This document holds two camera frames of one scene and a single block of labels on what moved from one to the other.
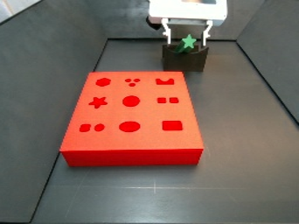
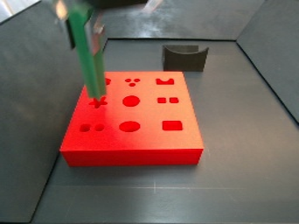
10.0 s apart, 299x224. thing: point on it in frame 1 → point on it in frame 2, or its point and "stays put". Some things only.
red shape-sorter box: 133,120 stays put
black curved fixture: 182,61 stays put
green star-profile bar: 188,43 → 92,62
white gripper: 197,10 → 96,29
